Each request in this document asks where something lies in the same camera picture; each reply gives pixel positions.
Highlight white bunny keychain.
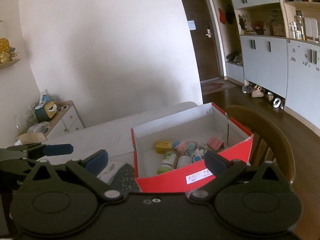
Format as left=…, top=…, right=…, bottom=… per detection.
left=193, top=148, right=205, bottom=163

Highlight clear plastic bag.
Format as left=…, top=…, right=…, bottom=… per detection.
left=27, top=121, right=50, bottom=134

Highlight white and wood side cabinet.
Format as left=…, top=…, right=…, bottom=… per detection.
left=44, top=100, right=85, bottom=139

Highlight pink-haired doll figurine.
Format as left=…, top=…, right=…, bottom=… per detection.
left=173, top=141, right=188, bottom=155

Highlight red and white cardboard box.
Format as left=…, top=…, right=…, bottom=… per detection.
left=131, top=103, right=253, bottom=193

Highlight green and white tube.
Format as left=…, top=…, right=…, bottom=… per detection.
left=157, top=151, right=180, bottom=174

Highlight red door mat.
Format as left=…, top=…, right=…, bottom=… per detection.
left=201, top=79, right=236, bottom=96

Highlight brown cardboard box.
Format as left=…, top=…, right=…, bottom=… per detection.
left=17, top=133, right=47, bottom=145

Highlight pink heart-shaped dish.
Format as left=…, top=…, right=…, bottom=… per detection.
left=185, top=141, right=199, bottom=157

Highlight light blue correction tape dispenser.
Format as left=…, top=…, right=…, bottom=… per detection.
left=176, top=155, right=193, bottom=168

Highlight pink binder clip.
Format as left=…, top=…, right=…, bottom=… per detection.
left=206, top=133, right=225, bottom=151

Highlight wooden chair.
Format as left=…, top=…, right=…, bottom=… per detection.
left=226, top=105, right=296, bottom=184

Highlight dark brown entrance door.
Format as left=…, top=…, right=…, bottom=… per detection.
left=182, top=0, right=220, bottom=83

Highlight white sunglasses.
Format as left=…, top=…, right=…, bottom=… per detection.
left=57, top=105, right=69, bottom=113

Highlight light blue wall cabinet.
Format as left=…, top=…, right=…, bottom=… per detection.
left=212, top=0, right=319, bottom=133

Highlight pink slipper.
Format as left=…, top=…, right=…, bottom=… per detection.
left=251, top=88, right=265, bottom=98

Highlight yellow small box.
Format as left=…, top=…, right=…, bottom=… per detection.
left=155, top=141, right=174, bottom=154

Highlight round patterned placemat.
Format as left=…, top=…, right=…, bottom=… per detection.
left=97, top=161, right=140, bottom=194

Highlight green and yellow tissue box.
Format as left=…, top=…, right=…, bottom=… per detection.
left=33, top=95, right=57, bottom=122

